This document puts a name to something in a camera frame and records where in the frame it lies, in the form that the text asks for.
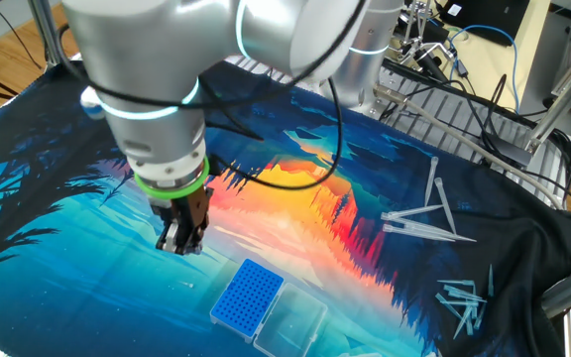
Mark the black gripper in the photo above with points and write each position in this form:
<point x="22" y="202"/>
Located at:
<point x="181" y="210"/>

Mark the clear small pipette tip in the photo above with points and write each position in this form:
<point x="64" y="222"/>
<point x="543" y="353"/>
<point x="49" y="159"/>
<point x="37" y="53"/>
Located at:
<point x="187" y="284"/>

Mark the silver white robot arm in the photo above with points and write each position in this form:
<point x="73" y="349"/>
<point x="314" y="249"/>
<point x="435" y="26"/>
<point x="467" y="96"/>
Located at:
<point x="156" y="59"/>

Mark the blue tip box clear lid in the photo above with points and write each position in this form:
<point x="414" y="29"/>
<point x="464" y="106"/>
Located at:
<point x="248" y="297"/>

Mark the clear large pipette tip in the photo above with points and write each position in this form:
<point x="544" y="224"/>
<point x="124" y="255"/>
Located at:
<point x="430" y="181"/>
<point x="412" y="211"/>
<point x="430" y="234"/>
<point x="445" y="204"/>
<point x="424" y="227"/>

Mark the pale blue medium pipette tip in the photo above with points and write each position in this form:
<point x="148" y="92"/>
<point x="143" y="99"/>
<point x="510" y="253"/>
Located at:
<point x="462" y="323"/>
<point x="490" y="282"/>
<point x="469" y="322"/>
<point x="464" y="293"/>
<point x="448" y="305"/>
<point x="459" y="302"/>
<point x="456" y="282"/>
<point x="480" y="316"/>

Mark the printed sunset forest cloth mat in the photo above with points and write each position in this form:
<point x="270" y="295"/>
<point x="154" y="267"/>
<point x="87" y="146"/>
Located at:
<point x="290" y="208"/>

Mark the small white round container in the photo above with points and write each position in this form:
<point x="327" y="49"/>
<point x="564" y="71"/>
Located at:
<point x="91" y="104"/>

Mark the metal clamp stand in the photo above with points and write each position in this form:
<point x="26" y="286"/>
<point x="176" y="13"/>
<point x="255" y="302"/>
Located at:
<point x="419" y="30"/>

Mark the black power brick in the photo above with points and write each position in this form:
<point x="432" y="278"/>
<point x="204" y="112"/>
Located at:
<point x="511" y="151"/>

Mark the beige desk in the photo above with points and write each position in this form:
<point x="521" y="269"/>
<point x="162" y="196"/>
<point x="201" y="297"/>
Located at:
<point x="493" y="74"/>

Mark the black laptop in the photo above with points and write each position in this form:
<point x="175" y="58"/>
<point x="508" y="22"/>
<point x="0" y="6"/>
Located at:
<point x="489" y="17"/>

